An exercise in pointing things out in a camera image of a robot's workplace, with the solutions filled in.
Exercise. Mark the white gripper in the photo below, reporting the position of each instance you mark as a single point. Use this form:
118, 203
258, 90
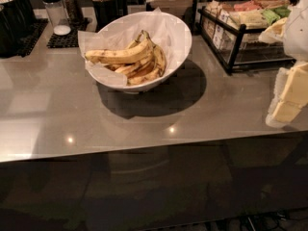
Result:
296, 33

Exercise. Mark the right curved yellow banana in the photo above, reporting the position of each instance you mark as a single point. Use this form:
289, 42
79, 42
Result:
160, 61

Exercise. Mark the white tilted bowl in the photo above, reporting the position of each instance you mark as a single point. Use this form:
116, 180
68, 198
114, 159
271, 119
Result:
166, 26

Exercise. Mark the green packet stack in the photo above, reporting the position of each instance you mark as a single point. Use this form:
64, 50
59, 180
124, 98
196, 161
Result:
274, 14

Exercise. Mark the pink packet stack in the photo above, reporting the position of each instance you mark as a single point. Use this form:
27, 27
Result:
246, 6

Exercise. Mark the black napkin dispenser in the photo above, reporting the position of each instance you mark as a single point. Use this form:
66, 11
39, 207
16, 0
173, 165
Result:
183, 9

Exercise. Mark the black stir stick holder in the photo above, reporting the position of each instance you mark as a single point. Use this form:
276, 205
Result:
108, 11

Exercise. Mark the black rubber mat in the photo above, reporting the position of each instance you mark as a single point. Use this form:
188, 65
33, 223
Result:
28, 42
69, 40

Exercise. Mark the glass pepper shaker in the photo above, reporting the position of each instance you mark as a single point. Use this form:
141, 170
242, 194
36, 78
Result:
74, 11

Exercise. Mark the glass salt shaker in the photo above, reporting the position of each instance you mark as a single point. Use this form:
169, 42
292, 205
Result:
57, 17

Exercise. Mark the black left rubber mat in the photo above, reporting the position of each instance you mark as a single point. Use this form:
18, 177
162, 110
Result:
28, 42

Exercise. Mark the black thermal carafe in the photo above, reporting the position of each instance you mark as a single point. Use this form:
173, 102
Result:
16, 23

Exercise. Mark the black wire condiment rack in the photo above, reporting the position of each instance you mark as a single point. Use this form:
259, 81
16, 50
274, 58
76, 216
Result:
234, 36

